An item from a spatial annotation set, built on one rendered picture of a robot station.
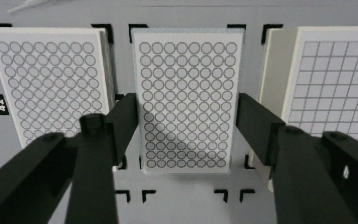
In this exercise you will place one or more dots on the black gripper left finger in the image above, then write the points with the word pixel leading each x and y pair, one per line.
pixel 34 181

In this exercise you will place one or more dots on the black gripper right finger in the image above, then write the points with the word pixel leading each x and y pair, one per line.
pixel 304 192

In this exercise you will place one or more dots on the white deep-well block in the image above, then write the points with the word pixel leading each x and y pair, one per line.
pixel 309 78

